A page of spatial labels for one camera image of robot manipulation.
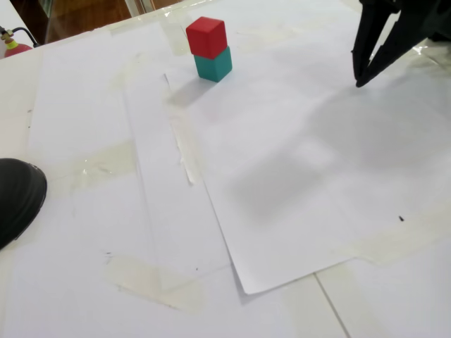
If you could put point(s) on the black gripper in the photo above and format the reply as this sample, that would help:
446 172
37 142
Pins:
382 21

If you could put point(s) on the red cube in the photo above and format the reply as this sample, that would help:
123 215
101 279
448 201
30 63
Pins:
204 38

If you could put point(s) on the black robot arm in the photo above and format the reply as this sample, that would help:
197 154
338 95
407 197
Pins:
442 38

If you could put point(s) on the blue cube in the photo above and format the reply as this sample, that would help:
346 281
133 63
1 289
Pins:
213 67

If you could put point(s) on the beige tape strip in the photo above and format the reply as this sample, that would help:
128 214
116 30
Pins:
148 278
419 58
387 243
105 165
176 38
192 169

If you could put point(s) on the white paper sheet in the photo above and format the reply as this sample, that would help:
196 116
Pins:
299 158
169 229

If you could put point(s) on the red fire extinguisher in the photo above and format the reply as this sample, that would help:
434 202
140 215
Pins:
15 51

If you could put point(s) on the black rounded stand base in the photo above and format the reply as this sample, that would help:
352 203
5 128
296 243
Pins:
17 200

